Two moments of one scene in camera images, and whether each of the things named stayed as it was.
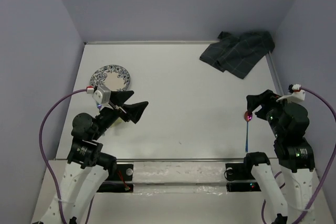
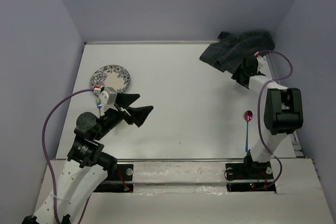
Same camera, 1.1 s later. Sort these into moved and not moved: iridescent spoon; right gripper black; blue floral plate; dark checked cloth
Moved: right gripper black
Not moved: iridescent spoon; blue floral plate; dark checked cloth
